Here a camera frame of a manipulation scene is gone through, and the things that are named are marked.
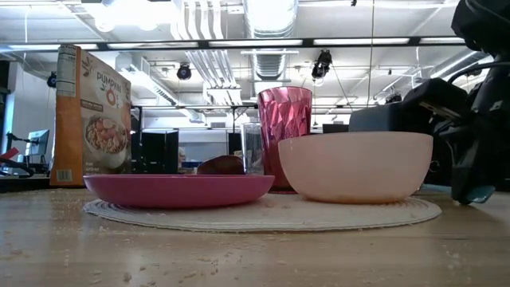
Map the pumpkin cereal box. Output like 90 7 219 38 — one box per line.
49 43 132 187

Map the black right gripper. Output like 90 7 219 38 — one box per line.
432 59 510 205

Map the blue-handled spoon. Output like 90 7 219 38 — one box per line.
463 183 496 205

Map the peach plastic bowl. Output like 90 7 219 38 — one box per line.
277 131 434 205

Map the black partition panel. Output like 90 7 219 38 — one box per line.
141 129 179 176
227 131 243 157

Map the red apple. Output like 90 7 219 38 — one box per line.
196 155 246 175

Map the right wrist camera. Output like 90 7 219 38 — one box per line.
401 77 470 120

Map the white round woven placemat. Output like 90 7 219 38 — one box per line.
82 195 442 233

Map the red faceted tumbler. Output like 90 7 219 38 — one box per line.
257 86 314 195

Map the computer monitor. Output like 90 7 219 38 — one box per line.
25 128 51 157

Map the clear glass tumbler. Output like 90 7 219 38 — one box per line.
240 121 265 175

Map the pink plastic plate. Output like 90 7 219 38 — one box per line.
82 173 276 210

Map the black overhead rig beam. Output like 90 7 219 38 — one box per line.
0 36 465 53

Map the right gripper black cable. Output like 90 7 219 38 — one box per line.
448 59 495 87

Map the silver ceiling duct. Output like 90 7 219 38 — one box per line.
242 0 299 81

